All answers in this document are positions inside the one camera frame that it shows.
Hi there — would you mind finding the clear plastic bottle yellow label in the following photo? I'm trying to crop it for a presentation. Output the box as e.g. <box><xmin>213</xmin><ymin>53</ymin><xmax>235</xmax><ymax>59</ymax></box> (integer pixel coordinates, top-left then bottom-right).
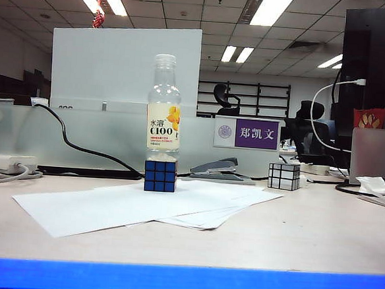
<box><xmin>143</xmin><ymin>52</ymin><xmax>188</xmax><ymax>164</ymax></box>

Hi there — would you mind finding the grey stapler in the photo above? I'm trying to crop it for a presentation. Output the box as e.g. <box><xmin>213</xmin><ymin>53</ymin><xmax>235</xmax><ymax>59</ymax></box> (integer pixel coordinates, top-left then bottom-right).
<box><xmin>189</xmin><ymin>154</ymin><xmax>240</xmax><ymax>177</ymax></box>

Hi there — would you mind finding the blue Rubik's cube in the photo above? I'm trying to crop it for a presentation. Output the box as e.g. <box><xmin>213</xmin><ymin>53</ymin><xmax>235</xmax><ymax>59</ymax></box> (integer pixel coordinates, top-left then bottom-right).
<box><xmin>142</xmin><ymin>159</ymin><xmax>179</xmax><ymax>193</ymax></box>

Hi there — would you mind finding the black office chair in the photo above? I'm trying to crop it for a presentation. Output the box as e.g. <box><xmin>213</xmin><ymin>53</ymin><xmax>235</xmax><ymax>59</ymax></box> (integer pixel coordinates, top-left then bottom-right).
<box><xmin>211</xmin><ymin>82</ymin><xmax>243</xmax><ymax>117</ymax></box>
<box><xmin>282</xmin><ymin>98</ymin><xmax>340</xmax><ymax>167</ymax></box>

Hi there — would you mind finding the purple and white nameplate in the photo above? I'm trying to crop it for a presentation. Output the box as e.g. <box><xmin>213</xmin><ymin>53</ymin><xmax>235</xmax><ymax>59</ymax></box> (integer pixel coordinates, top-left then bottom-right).
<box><xmin>212</xmin><ymin>115</ymin><xmax>283</xmax><ymax>153</ymax></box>

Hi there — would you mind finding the white paper sheet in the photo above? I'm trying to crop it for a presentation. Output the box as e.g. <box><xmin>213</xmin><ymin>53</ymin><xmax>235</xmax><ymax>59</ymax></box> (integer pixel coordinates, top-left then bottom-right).
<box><xmin>9</xmin><ymin>170</ymin><xmax>266</xmax><ymax>253</ymax></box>
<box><xmin>125</xmin><ymin>174</ymin><xmax>285</xmax><ymax>237</ymax></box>

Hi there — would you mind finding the black shelf rack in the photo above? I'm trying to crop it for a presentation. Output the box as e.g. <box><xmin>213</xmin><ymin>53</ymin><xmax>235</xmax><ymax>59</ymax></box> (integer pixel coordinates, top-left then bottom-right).
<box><xmin>196</xmin><ymin>78</ymin><xmax>293</xmax><ymax>119</ymax></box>

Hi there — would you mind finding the frosted glass partition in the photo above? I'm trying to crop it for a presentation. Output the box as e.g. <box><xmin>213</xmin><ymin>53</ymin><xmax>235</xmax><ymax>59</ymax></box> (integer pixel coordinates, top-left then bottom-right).
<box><xmin>0</xmin><ymin>99</ymin><xmax>284</xmax><ymax>183</ymax></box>

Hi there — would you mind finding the silver mirror cube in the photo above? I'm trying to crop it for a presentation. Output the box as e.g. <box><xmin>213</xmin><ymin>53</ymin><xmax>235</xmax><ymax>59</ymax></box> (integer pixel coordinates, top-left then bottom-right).
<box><xmin>267</xmin><ymin>161</ymin><xmax>301</xmax><ymax>191</ymax></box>

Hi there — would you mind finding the white board panel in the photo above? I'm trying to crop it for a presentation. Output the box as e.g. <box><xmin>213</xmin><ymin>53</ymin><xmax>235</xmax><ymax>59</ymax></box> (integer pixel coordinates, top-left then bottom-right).
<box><xmin>48</xmin><ymin>18</ymin><xmax>203</xmax><ymax>118</ymax></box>

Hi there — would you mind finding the white power strip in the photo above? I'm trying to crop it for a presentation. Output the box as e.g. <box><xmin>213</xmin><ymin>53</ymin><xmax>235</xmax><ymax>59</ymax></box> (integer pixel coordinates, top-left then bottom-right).
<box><xmin>299</xmin><ymin>162</ymin><xmax>331</xmax><ymax>177</ymax></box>
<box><xmin>0</xmin><ymin>153</ymin><xmax>40</xmax><ymax>174</ymax></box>

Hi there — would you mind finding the blue table edge strip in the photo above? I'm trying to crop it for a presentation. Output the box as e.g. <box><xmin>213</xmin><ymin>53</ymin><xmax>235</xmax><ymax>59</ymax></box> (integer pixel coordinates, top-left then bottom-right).
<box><xmin>0</xmin><ymin>246</ymin><xmax>385</xmax><ymax>289</ymax></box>

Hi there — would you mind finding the red hanging ornament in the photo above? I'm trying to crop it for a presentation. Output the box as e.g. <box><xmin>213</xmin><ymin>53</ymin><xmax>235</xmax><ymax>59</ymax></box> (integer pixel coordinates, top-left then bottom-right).
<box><xmin>91</xmin><ymin>0</ymin><xmax>107</xmax><ymax>30</ymax></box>

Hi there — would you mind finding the red snack packet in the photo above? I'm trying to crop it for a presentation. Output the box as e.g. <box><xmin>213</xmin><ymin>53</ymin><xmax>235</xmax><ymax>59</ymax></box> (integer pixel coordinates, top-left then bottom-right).
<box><xmin>351</xmin><ymin>106</ymin><xmax>385</xmax><ymax>131</ymax></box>

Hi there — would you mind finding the dark wooden cabinet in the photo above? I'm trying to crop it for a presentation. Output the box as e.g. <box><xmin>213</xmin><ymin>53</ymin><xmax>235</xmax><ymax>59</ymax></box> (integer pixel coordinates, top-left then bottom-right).
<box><xmin>0</xmin><ymin>67</ymin><xmax>53</xmax><ymax>108</ymax></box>

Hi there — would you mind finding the silver laptop panel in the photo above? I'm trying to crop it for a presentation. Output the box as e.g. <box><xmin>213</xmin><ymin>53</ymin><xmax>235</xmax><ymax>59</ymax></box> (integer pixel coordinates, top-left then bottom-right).
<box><xmin>347</xmin><ymin>126</ymin><xmax>385</xmax><ymax>187</ymax></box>

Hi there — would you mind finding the crumpled white tissue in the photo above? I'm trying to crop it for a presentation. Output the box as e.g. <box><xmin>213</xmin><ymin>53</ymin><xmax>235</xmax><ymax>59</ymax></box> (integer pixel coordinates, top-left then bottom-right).
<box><xmin>353</xmin><ymin>174</ymin><xmax>385</xmax><ymax>198</ymax></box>

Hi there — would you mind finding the black monitor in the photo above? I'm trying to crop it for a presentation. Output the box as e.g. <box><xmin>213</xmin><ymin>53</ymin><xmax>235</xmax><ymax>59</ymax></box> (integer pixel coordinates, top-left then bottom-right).
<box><xmin>326</xmin><ymin>5</ymin><xmax>385</xmax><ymax>172</ymax></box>

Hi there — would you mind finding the thick black cable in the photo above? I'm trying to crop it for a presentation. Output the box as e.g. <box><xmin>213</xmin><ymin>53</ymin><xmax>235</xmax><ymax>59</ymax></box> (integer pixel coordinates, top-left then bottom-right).
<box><xmin>31</xmin><ymin>102</ymin><xmax>149</xmax><ymax>181</ymax></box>

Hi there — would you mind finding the black looped cable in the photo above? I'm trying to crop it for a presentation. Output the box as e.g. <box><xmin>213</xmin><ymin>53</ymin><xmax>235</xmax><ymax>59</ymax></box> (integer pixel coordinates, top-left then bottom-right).
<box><xmin>334</xmin><ymin>167</ymin><xmax>365</xmax><ymax>194</ymax></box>

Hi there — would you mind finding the white USB cable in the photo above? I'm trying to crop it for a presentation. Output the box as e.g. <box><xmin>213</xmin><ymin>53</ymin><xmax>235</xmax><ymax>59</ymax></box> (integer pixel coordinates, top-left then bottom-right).
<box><xmin>309</xmin><ymin>75</ymin><xmax>367</xmax><ymax>153</ymax></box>

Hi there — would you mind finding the grey power cable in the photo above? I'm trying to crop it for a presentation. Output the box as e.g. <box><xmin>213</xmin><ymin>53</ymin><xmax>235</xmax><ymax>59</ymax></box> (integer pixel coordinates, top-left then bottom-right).
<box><xmin>0</xmin><ymin>161</ymin><xmax>45</xmax><ymax>189</ymax></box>

